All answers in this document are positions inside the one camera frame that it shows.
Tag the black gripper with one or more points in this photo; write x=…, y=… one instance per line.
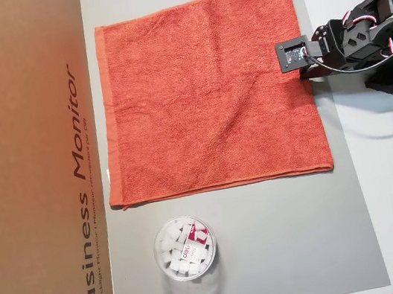
x=316, y=72

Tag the orange terry towel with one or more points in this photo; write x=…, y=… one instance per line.
x=203, y=97

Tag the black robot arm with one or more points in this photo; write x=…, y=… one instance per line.
x=363, y=36

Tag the grey plastic mat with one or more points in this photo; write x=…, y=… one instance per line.
x=272, y=236

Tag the red white label card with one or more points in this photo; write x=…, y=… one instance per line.
x=192, y=247

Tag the clear jar of white cubes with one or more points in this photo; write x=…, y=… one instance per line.
x=186, y=265

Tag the brown cardboard monitor box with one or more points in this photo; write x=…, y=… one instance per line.
x=15, y=166

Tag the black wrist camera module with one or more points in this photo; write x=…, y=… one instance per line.
x=292, y=53

